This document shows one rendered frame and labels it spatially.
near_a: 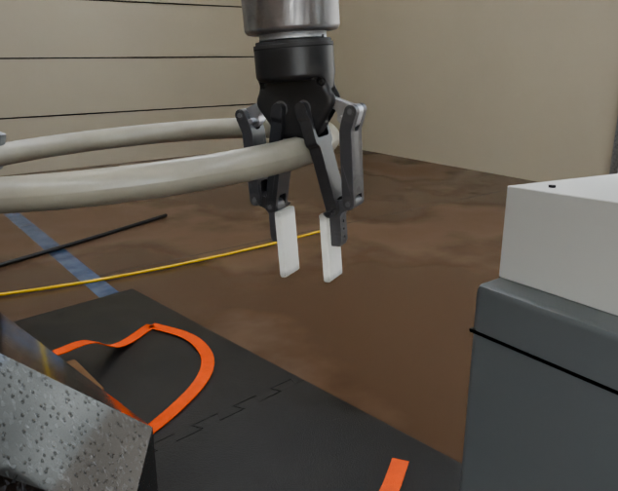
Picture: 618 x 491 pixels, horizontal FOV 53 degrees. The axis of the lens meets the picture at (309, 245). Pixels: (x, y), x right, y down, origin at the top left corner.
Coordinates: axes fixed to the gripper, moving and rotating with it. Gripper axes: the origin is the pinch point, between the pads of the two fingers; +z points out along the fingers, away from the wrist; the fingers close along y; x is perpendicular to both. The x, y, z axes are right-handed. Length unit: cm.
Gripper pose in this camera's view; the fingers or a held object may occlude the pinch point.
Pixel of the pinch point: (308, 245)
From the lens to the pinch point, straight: 63.8
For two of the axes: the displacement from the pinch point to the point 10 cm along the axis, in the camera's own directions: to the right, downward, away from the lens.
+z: 0.7, 9.6, 2.8
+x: -4.8, 2.8, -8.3
